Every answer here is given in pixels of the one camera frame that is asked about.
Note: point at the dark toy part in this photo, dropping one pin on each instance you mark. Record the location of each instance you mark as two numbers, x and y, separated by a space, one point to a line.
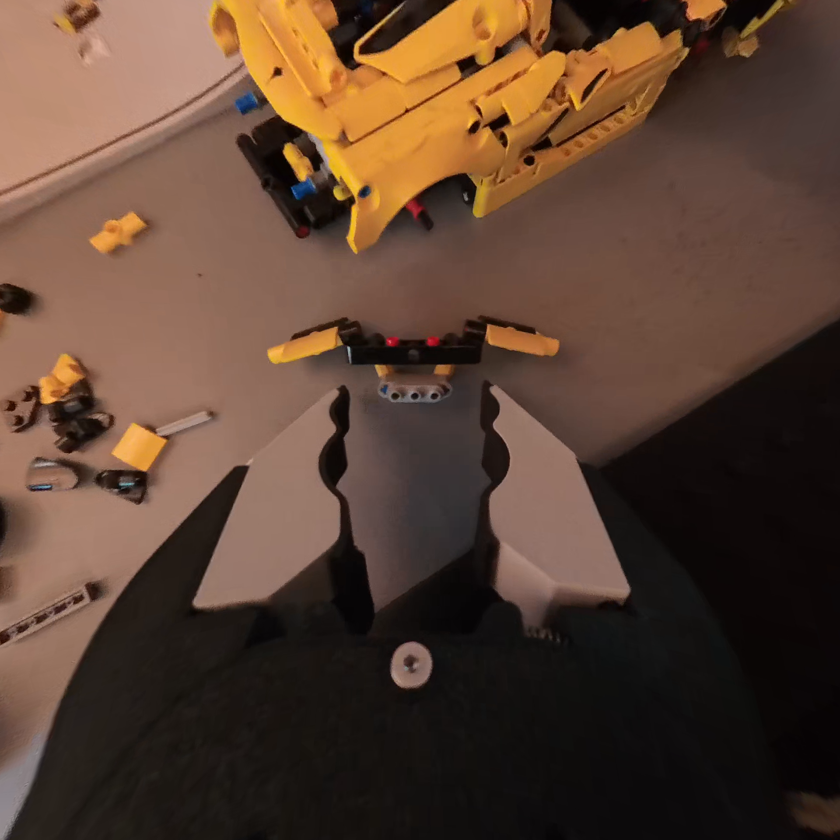
13 298

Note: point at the black and yellow brick subassembly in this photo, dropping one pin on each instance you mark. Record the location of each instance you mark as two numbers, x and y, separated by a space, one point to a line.
413 348

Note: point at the open instruction booklet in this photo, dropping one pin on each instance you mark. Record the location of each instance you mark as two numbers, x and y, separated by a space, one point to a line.
98 98

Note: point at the yellow connector brick with hole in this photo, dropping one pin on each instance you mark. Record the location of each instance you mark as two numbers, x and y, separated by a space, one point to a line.
118 233

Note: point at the yellow toy brick car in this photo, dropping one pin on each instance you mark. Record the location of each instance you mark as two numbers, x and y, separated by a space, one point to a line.
426 118

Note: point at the loose black and yellow bricks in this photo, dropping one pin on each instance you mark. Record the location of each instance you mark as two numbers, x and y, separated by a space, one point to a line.
72 420

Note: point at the small yellow connector brick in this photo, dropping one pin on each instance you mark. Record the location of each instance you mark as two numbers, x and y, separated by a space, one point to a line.
522 338
305 344

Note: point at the dark long beam brick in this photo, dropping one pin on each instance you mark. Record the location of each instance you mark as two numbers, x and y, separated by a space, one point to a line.
52 613

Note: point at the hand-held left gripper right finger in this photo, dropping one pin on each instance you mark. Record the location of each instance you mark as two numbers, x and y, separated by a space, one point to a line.
558 525

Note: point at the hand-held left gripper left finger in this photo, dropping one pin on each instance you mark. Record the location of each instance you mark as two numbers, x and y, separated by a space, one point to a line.
275 525

